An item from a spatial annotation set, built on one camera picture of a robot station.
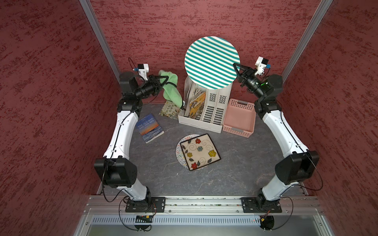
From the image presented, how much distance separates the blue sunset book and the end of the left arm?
0.43m

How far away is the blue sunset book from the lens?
1.02m

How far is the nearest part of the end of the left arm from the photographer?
2.00ft
